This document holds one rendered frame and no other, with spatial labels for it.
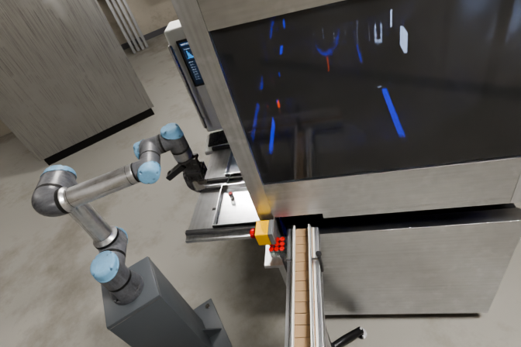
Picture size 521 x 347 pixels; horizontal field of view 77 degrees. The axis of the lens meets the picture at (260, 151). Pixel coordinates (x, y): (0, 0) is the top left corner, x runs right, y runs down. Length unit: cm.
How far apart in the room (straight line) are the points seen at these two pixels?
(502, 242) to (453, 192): 39
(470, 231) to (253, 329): 138
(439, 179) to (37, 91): 416
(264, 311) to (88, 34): 347
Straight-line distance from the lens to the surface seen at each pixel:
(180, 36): 207
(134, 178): 122
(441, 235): 154
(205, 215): 168
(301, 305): 125
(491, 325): 231
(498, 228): 158
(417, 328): 223
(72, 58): 443
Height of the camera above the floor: 206
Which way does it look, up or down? 38 degrees down
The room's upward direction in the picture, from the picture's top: 18 degrees counter-clockwise
